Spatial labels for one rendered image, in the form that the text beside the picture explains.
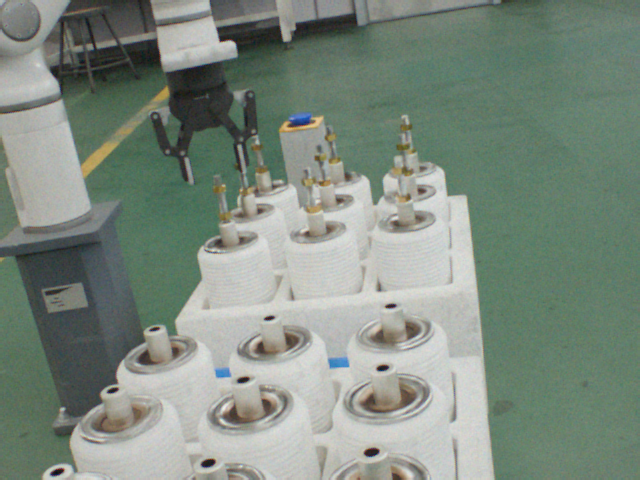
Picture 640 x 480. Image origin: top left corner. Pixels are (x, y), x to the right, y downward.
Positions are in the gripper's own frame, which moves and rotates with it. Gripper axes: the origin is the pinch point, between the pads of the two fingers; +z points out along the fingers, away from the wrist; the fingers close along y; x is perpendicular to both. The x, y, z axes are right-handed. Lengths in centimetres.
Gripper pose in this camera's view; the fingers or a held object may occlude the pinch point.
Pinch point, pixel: (215, 168)
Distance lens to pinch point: 112.6
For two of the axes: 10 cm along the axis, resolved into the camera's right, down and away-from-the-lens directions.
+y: -9.3, 2.5, -2.5
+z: 1.6, 9.3, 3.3
